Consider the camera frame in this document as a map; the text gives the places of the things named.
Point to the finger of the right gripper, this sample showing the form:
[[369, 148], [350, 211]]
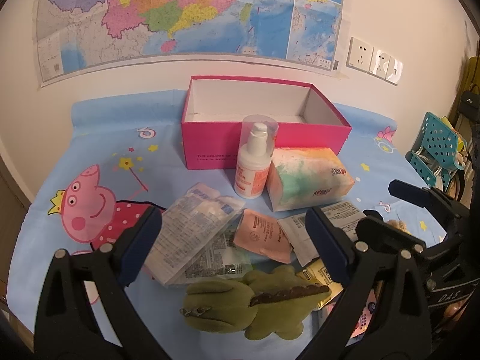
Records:
[[432, 199], [384, 237]]

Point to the green plush dinosaur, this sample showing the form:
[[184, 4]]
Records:
[[259, 304]]

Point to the white barcode label packet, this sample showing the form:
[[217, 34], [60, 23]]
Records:
[[342, 215]]

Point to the white pump lotion bottle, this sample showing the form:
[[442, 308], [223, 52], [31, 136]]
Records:
[[256, 145]]

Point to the pink cardboard box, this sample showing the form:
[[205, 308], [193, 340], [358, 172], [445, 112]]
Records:
[[220, 110]]

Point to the pink floral tissue pack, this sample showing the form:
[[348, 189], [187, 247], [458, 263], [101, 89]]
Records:
[[363, 321]]

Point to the pink hand cream sachet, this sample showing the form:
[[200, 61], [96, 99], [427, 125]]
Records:
[[262, 235]]

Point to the yellow tissue pack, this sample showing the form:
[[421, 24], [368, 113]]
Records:
[[316, 273]]

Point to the white wall switch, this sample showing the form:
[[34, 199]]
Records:
[[385, 66]]

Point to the clear plastic mask packet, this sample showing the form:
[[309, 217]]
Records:
[[188, 225]]

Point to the yellow hanging garment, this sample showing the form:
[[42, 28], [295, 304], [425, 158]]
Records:
[[469, 79]]

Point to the teal perforated plastic basket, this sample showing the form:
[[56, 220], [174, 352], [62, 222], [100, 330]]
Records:
[[438, 153]]

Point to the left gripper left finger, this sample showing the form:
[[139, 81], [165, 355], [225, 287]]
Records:
[[65, 326]]

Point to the blue cartoon pig tablecloth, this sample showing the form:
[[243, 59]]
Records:
[[135, 140]]

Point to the colourful wall map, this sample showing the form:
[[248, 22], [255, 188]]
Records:
[[74, 36]]

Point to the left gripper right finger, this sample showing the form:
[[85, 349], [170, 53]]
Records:
[[400, 327]]

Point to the white wall socket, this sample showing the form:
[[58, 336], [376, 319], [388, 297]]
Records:
[[359, 55]]

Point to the pastel soft tissue pack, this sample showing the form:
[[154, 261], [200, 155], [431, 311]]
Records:
[[304, 177]]

